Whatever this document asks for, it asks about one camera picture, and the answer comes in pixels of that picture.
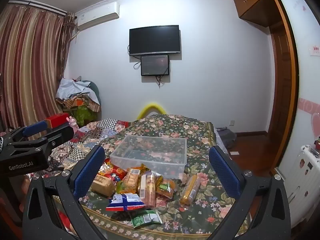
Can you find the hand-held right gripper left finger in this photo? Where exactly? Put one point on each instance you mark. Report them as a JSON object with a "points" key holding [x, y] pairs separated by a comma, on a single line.
{"points": [[88, 172]]}

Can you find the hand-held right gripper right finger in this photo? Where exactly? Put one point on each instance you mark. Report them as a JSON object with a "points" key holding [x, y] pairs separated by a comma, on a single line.
{"points": [[225, 173]]}

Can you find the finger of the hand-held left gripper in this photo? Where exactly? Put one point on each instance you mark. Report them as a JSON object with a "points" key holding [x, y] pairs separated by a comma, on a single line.
{"points": [[62, 133], [35, 128]]}

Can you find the biscuit pack with orange ends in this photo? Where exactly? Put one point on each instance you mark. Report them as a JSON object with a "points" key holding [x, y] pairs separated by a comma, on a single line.
{"points": [[131, 180]]}

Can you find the blue white red snack packet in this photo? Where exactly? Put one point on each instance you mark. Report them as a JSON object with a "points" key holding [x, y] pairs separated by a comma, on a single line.
{"points": [[125, 201]]}

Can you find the clear plastic storage box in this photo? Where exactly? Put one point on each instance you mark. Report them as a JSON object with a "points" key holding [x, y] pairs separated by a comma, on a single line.
{"points": [[150, 160]]}

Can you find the pink toy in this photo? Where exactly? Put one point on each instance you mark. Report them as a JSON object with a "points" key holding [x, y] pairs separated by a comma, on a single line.
{"points": [[72, 123]]}

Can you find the red box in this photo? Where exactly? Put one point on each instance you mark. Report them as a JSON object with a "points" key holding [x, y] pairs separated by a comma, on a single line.
{"points": [[56, 120]]}

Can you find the tan biscuit pack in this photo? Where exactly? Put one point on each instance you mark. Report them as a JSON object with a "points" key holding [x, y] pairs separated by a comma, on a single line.
{"points": [[102, 185]]}

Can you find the red snack bag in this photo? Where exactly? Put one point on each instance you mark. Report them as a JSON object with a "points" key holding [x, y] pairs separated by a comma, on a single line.
{"points": [[110, 171]]}

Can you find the white paper sheet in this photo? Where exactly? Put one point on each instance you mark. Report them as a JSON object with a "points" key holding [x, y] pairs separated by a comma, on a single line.
{"points": [[234, 152]]}

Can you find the green printed cloth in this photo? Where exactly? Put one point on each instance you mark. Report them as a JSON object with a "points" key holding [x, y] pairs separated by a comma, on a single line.
{"points": [[83, 116]]}

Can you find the small green candy packet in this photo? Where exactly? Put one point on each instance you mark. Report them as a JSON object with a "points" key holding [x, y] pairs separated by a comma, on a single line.
{"points": [[121, 187]]}

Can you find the grey bag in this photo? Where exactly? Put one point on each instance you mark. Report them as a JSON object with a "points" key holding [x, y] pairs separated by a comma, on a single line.
{"points": [[227, 136]]}

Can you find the round cracker sleeve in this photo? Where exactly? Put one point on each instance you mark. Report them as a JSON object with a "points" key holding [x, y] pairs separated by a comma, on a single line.
{"points": [[189, 190]]}

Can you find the pile of clothes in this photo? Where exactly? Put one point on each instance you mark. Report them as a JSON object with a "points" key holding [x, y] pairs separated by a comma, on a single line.
{"points": [[75, 92]]}

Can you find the patchwork quilt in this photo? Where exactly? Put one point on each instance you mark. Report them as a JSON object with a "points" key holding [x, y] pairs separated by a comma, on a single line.
{"points": [[105, 130]]}

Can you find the striped red curtain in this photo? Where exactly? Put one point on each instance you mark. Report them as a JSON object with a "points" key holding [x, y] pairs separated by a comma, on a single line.
{"points": [[30, 67]]}

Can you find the tall wafer pack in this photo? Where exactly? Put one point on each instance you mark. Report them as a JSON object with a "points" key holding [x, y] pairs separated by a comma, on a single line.
{"points": [[147, 190]]}

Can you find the orange packet with green label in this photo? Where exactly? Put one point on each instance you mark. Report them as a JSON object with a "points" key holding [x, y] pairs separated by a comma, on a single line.
{"points": [[165, 188]]}

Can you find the floral blanket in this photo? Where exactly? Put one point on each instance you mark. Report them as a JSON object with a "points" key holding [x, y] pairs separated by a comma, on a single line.
{"points": [[175, 125]]}

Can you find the green snack packet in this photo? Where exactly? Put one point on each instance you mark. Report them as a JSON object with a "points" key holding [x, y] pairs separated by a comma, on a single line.
{"points": [[146, 218]]}

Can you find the yellow foam tube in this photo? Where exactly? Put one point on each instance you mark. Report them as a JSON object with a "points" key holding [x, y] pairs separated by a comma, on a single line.
{"points": [[150, 105]]}

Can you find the wooden door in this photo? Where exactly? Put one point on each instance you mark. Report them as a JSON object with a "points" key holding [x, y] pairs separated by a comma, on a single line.
{"points": [[281, 80]]}

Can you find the curtain rod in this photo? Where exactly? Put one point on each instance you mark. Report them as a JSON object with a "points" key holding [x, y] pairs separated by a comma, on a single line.
{"points": [[37, 6]]}

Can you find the white air conditioner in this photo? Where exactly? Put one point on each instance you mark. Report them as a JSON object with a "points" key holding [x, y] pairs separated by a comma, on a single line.
{"points": [[97, 16]]}

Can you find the white sliding wardrobe door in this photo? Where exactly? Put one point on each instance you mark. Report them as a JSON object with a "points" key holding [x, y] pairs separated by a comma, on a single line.
{"points": [[307, 80]]}

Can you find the red white sticker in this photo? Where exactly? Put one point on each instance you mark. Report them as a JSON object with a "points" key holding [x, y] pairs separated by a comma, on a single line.
{"points": [[316, 50]]}

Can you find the wooden overhead cabinet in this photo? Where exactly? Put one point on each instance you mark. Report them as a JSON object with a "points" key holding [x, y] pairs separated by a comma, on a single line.
{"points": [[250, 2]]}

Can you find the small black wall monitor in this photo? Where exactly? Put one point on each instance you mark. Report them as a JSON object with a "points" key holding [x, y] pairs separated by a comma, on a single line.
{"points": [[155, 65]]}

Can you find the black wall television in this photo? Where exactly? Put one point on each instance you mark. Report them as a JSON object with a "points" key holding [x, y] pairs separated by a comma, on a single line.
{"points": [[153, 40]]}

